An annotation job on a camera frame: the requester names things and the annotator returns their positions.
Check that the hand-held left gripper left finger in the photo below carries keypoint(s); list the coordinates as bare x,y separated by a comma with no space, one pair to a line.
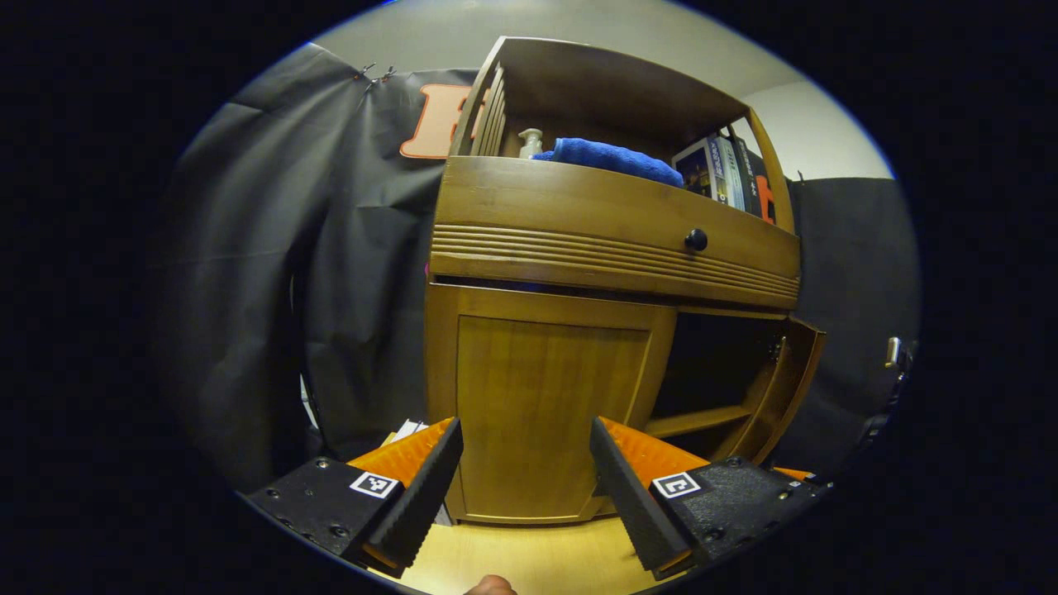
426,496

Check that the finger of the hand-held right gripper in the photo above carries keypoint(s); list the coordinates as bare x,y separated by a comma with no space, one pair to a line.
795,473

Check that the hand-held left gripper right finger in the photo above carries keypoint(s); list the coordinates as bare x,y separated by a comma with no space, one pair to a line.
628,496

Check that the wooden shoe cabinet door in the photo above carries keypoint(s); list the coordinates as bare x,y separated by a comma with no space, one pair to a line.
537,380
785,388

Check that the wooden double-door shoe cabinet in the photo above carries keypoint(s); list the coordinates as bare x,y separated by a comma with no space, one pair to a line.
612,83

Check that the metal door hinge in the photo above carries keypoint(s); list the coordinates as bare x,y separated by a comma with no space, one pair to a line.
777,349

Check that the wooden cabinet drawer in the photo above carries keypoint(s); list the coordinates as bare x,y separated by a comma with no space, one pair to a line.
562,207

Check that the pale blue standing book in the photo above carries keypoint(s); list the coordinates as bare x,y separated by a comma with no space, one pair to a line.
444,514

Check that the wooden inner shelf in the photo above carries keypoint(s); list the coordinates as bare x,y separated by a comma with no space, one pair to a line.
702,420

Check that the black drawer knob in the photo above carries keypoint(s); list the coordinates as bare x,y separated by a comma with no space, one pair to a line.
696,240

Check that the orange and black book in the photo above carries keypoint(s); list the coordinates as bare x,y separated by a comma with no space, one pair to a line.
765,202

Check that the black backdrop cloth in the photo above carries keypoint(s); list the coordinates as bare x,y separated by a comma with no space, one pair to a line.
248,273

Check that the white spine book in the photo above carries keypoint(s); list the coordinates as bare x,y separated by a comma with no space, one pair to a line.
727,173

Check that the blue cover book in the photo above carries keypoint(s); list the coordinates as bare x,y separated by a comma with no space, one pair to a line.
694,169

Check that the blue folded towel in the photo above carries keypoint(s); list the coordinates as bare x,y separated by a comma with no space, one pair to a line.
612,157

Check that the white pump bottle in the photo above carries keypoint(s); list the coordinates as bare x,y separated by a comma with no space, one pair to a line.
530,145

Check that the metal backdrop clip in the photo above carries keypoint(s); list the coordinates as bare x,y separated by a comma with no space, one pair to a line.
366,70
388,74

